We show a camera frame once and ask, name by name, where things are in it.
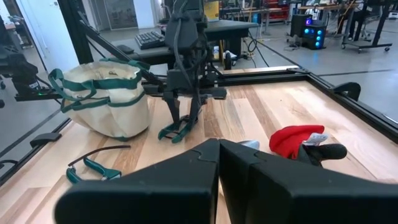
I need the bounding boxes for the wooden-handled garden trowel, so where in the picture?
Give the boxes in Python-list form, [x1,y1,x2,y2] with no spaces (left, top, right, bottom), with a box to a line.
[238,139,261,151]

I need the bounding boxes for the black rolling desk frame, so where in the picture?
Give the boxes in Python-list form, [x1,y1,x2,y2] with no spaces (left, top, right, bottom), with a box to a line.
[298,0,393,54]

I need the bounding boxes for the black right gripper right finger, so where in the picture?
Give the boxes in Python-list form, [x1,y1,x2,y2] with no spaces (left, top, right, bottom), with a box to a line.
[219,139,398,224]

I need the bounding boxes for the black equipment stand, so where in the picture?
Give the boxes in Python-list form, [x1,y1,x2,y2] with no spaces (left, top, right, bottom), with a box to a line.
[0,52,63,102]

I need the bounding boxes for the black computer mouse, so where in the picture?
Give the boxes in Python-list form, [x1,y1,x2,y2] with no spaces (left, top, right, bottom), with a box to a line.
[116,44,136,55]

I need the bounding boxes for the yellow box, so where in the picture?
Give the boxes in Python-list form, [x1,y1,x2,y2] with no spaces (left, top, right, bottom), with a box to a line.
[203,0,220,22]

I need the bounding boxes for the black frame clamp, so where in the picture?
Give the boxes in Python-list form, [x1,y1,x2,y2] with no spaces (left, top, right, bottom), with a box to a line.
[332,82,362,102]
[29,132,63,149]

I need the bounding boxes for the dark office desk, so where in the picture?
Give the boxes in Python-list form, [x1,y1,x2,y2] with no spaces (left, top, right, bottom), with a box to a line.
[110,19,251,71]

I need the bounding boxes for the black computer keyboard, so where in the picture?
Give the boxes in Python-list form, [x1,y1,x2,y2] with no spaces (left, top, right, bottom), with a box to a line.
[134,30,166,50]

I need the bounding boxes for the person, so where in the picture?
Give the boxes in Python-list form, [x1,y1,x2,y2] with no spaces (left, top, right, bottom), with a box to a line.
[337,0,365,42]

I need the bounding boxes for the computer tower with blue lights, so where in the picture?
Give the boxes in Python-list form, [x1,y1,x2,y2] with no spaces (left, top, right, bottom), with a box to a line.
[300,24,327,50]

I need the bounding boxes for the black metal table frame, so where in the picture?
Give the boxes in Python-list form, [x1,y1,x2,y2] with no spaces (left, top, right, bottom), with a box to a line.
[0,0,398,187]

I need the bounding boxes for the black computer tower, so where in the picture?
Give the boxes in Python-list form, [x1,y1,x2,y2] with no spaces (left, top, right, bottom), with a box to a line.
[290,14,313,38]

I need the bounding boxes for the green pruning shears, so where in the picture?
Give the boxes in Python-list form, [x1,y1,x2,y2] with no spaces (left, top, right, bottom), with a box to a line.
[157,114,200,144]

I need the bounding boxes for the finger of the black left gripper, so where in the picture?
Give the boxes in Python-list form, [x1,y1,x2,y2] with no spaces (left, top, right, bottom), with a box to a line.
[187,95,208,128]
[163,98,182,126]

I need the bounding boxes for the cream green-trimmed gardening bag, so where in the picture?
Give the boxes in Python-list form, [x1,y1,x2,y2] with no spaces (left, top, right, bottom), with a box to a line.
[48,57,152,140]

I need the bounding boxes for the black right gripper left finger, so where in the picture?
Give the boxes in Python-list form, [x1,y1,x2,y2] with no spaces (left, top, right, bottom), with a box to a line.
[54,138,220,224]

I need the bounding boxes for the red and black garden glove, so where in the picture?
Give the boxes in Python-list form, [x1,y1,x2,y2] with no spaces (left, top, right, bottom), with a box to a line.
[269,124,348,167]

